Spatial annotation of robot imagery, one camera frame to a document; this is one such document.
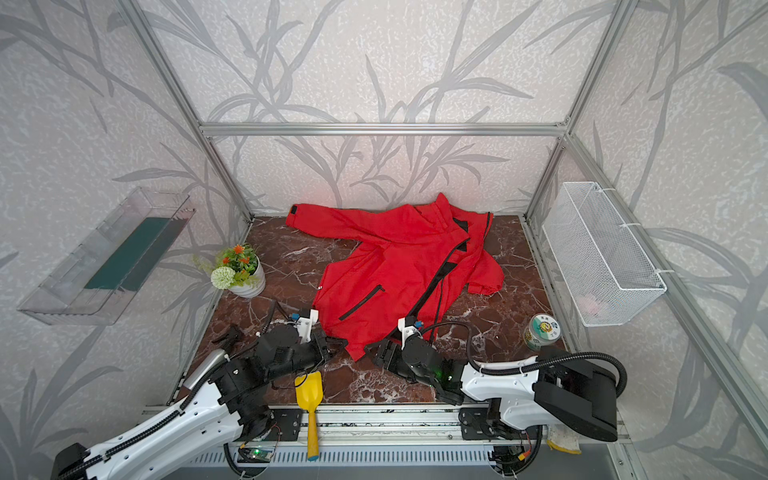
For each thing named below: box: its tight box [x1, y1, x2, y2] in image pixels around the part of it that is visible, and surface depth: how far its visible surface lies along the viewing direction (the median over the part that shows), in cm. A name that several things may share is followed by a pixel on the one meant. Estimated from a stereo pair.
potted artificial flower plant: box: [192, 244, 266, 299], surface depth 88 cm
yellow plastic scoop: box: [295, 371, 324, 461], surface depth 79 cm
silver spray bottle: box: [183, 348, 227, 390], surface depth 82 cm
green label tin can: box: [523, 313, 561, 351], surface depth 84 cm
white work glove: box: [546, 424, 582, 454], surface depth 72 cm
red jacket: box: [286, 192, 505, 361], surface depth 101 cm
